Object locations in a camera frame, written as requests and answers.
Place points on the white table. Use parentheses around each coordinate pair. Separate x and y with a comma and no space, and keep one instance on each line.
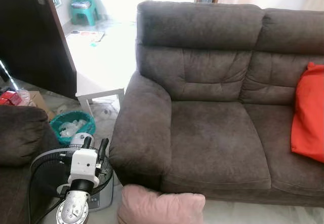
(101,67)

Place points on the stack of books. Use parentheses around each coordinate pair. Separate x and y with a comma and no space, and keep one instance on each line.
(81,4)

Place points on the dark brown armchair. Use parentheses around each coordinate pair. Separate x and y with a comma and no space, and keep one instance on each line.
(23,138)

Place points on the red pillow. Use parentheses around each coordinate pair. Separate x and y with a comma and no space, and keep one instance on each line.
(310,112)

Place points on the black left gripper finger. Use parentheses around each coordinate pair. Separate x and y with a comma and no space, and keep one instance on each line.
(104,149)
(86,143)

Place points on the crumpled clear plastic bottles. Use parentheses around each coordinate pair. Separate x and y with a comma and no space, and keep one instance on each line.
(73,126)

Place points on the pink pillow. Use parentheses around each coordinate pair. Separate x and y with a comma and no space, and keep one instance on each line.
(159,209)

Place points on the black standing fan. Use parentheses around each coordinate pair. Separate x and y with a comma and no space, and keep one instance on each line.
(48,171)

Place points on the dark brown fabric sofa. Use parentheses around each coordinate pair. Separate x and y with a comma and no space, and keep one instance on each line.
(212,127)

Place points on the teal plastic basket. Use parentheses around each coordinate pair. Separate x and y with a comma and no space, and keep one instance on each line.
(58,133)

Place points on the green plastic stool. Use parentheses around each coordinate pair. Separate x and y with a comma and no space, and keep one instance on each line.
(83,11)

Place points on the brown cardboard box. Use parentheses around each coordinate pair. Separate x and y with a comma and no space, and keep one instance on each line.
(39,102)

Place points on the red box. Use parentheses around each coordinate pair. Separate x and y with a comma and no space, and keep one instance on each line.
(9,98)

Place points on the clear plastic bottle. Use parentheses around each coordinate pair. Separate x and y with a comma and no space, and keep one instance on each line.
(23,96)

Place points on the dark wooden door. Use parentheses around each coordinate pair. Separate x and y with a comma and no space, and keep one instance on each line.
(30,41)

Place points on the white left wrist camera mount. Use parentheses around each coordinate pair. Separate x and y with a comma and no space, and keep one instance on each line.
(83,165)

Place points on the colourful floor mat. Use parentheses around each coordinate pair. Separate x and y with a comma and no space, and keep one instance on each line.
(86,35)

